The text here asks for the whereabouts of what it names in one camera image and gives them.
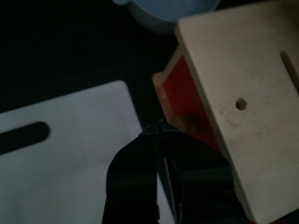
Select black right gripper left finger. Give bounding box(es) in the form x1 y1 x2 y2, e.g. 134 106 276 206
101 123 161 224

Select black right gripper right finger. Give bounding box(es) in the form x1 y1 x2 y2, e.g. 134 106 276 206
157 119 248 224

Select wooden knife block red sides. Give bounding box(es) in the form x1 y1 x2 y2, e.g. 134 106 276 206
150 0 299 224

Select white plastic cutting board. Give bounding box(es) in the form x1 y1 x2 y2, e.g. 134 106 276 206
0 80 176 224

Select light blue bowl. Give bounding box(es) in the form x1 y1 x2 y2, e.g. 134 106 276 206
112 0 221 37

